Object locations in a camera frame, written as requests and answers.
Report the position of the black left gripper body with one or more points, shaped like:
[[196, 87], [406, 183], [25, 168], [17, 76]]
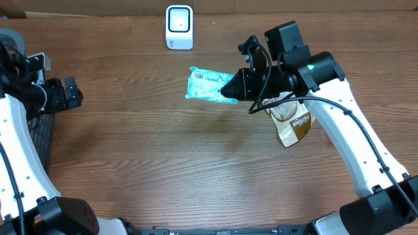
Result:
[[56, 100]]

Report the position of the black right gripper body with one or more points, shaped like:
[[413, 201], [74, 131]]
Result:
[[253, 86]]

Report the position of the beige plastic bag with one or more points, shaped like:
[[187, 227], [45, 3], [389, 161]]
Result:
[[292, 121]]

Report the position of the teal wipes packet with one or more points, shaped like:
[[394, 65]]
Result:
[[206, 85]]

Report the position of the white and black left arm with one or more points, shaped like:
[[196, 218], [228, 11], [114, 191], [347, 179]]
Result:
[[30, 203]]

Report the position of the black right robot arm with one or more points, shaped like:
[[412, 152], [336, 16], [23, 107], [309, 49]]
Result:
[[387, 193]]

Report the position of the white barcode scanner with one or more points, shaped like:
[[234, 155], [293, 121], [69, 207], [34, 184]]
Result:
[[179, 27]]

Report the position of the grey plastic mesh basket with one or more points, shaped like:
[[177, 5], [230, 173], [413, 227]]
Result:
[[41, 127]]

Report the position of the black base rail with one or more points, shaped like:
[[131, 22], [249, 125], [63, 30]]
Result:
[[228, 231]]

